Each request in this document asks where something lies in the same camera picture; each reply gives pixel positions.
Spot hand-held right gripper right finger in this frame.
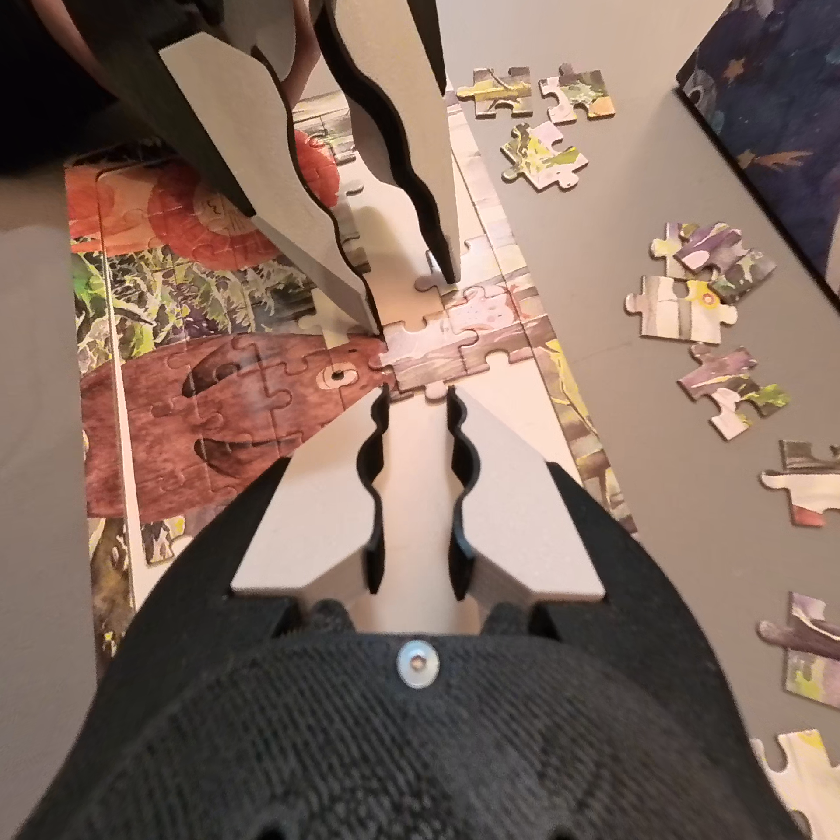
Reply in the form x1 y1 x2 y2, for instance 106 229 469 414
446 386 606 618

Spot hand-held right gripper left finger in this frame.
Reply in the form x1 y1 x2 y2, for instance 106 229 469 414
228 385 392 614

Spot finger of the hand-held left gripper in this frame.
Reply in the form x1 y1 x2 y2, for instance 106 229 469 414
314 0 459 286
158 35 384 337

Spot animal jigsaw puzzle board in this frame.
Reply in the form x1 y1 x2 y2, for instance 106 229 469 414
66 79 641 664

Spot puzzle pieces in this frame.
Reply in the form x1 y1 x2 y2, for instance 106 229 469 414
456 62 840 840

